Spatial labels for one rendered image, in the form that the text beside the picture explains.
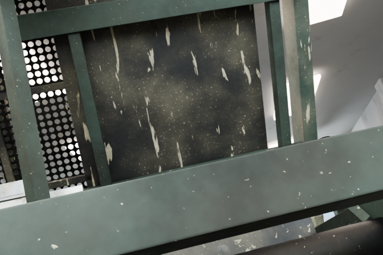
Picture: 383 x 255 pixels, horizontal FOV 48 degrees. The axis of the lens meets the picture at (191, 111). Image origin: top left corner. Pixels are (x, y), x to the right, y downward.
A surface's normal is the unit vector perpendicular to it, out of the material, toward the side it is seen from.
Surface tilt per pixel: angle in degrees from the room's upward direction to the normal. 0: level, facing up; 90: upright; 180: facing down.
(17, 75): 104
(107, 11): 130
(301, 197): 90
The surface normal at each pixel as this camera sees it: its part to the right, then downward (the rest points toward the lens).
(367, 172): 0.07, -0.43
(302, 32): 0.21, 0.24
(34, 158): 0.79, -0.21
